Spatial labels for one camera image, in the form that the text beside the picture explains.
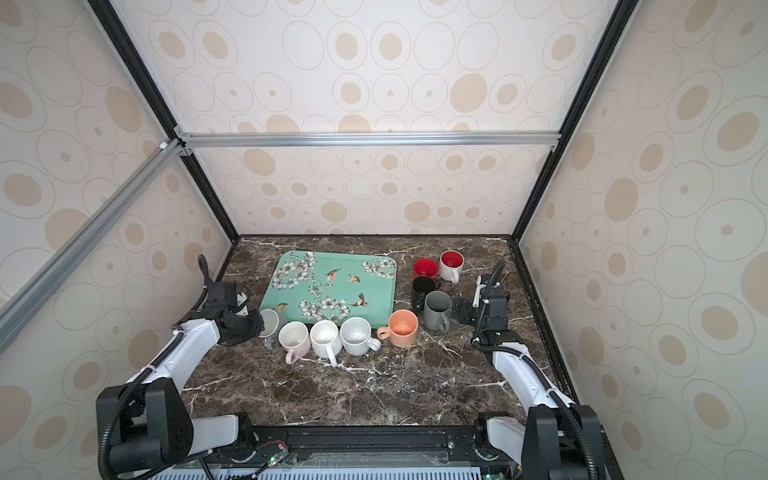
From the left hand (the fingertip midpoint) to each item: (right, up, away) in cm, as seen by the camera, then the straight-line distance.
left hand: (269, 319), depth 87 cm
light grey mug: (+2, +1, -4) cm, 5 cm away
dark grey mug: (+50, +4, +4) cm, 50 cm away
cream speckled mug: (+25, -5, +5) cm, 26 cm away
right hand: (+60, +6, +1) cm, 60 cm away
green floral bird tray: (+7, +8, +18) cm, 21 cm away
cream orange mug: (+39, -4, +5) cm, 39 cm away
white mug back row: (+57, +16, +19) cm, 63 cm away
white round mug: (+18, -5, -4) cm, 19 cm away
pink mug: (+8, -5, -2) cm, 10 cm away
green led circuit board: (+9, -29, -16) cm, 34 cm away
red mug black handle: (+47, +15, +14) cm, 52 cm away
